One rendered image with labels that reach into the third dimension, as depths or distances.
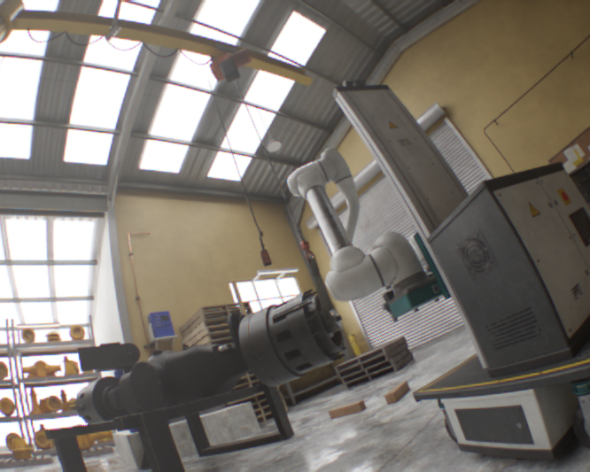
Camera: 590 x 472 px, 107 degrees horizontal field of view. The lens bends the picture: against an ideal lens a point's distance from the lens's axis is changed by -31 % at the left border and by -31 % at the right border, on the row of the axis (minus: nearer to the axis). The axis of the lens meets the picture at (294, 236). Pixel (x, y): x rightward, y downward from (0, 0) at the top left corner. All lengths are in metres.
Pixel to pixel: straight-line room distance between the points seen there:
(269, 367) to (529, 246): 1.66
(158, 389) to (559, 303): 2.50
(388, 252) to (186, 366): 1.81
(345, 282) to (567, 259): 0.81
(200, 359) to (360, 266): 1.57
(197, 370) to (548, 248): 2.28
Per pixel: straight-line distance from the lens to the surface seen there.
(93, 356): 4.00
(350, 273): 1.26
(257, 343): 2.05
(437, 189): 1.43
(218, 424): 4.43
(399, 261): 1.27
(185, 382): 2.57
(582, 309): 0.99
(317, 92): 8.53
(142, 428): 1.87
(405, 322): 7.83
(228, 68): 3.42
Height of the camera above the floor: 0.60
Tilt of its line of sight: 23 degrees up
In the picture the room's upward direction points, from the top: 22 degrees counter-clockwise
